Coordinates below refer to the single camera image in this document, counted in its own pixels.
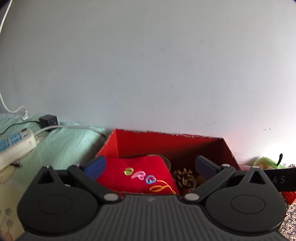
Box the mint green bed sheet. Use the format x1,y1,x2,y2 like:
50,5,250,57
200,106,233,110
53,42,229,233
0,113,107,173

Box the thin black cable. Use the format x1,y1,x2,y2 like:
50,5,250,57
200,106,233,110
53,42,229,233
0,120,41,135

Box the brown pine cone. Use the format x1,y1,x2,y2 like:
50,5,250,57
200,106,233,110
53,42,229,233
171,168,197,189

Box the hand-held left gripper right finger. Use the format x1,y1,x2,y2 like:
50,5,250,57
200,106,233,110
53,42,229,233
184,156,269,203

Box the pale yellow printed cloth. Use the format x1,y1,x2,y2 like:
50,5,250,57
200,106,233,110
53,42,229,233
0,163,26,241

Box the white power strip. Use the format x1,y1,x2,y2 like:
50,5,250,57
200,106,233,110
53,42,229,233
0,128,38,168

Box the black power adapter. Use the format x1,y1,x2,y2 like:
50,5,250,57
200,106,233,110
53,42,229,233
39,114,58,132

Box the red embroidered cloth bag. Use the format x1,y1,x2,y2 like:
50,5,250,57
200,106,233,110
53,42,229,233
97,156,181,195

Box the red cardboard box container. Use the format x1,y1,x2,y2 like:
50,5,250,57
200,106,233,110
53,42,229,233
95,129,241,196

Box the white power cable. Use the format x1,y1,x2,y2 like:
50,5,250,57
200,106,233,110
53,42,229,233
0,0,107,139

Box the small red packet box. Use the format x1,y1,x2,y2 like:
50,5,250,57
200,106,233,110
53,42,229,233
282,192,296,205

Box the green plush toy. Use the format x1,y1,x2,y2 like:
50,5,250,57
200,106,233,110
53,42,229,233
253,153,289,169

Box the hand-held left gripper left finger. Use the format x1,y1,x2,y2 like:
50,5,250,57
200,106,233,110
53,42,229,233
37,156,122,204

